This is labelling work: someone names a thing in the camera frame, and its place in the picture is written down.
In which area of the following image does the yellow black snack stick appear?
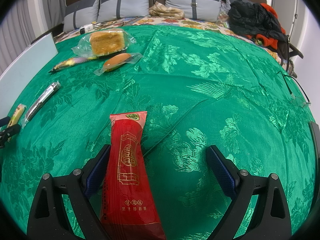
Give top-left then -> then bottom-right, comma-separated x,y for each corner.
49,57 -> 98,73

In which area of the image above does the red snack packet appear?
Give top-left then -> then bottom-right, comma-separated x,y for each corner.
100,111 -> 166,239

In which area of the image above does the beige folded cloth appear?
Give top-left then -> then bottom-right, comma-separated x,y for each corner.
149,2 -> 185,20

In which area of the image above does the white charger block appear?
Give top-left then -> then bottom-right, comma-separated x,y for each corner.
79,23 -> 94,35

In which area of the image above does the floral bedsheet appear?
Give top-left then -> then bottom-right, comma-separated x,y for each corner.
53,15 -> 286,61

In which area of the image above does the white cardboard box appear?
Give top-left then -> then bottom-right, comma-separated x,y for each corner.
0,33 -> 58,118

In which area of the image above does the orange garment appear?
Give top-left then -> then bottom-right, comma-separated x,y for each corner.
245,3 -> 286,50

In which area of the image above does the black cable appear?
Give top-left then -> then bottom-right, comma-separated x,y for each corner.
276,70 -> 312,106

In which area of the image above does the small wrapped bun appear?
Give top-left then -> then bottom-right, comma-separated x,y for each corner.
94,53 -> 143,76

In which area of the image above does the grey curtain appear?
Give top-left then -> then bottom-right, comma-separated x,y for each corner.
42,0 -> 66,29

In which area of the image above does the green patterned bedspread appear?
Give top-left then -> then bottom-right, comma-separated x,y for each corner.
1,25 -> 316,239

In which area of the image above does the square cake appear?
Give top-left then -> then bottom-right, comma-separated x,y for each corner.
72,28 -> 136,57

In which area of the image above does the silver foil snack packet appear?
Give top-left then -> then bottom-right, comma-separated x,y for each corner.
21,81 -> 61,128

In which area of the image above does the left grey pillow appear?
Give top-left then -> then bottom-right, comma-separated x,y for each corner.
63,0 -> 100,32

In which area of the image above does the middle grey pillow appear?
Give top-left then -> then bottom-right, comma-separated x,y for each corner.
97,0 -> 149,22

